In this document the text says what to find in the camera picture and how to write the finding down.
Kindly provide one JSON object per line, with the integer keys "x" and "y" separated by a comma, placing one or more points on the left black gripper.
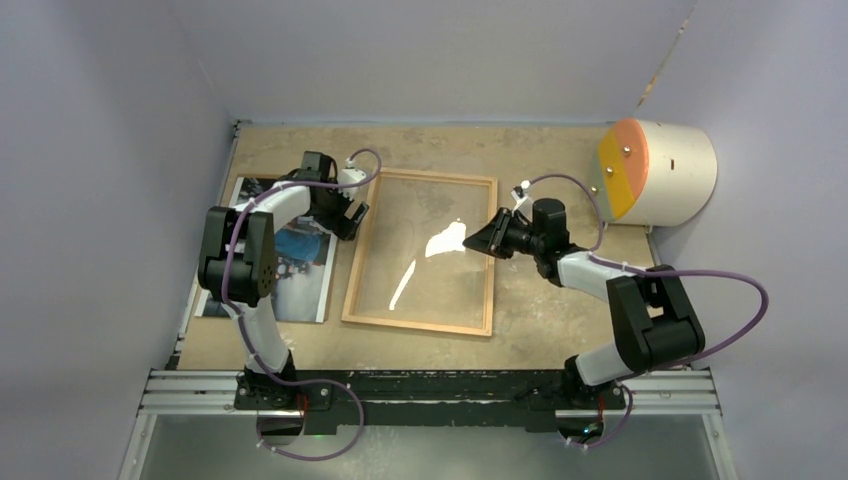
{"x": 337, "y": 224}

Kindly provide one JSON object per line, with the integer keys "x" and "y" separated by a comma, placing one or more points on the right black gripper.
{"x": 491, "y": 238}

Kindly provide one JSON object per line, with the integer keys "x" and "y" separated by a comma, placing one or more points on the light wooden picture frame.
{"x": 371, "y": 252}

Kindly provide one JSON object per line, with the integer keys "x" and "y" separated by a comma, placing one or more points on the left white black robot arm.
{"x": 237, "y": 257}

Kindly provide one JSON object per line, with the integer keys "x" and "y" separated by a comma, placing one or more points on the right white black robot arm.
{"x": 653, "y": 321}

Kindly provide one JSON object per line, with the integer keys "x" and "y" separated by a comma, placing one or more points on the printed photo with white border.
{"x": 305, "y": 257}

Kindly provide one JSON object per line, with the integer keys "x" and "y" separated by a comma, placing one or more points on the white cylinder with coloured face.
{"x": 652, "y": 174}

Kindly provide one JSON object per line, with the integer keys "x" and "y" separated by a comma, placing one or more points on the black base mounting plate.
{"x": 538, "y": 401}

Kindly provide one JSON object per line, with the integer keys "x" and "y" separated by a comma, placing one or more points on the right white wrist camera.
{"x": 520, "y": 195}

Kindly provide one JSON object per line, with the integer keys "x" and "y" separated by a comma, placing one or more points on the aluminium rail frame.
{"x": 188, "y": 428}

